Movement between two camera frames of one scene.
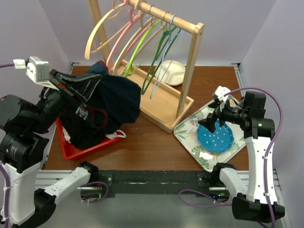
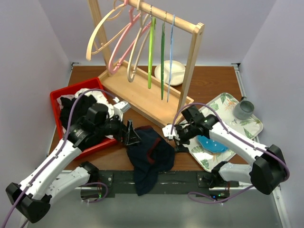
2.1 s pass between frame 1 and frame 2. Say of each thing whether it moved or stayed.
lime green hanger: moved
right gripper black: moved
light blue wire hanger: moved
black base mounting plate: stayed
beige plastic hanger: moved
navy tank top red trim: moved
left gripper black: moved
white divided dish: stayed
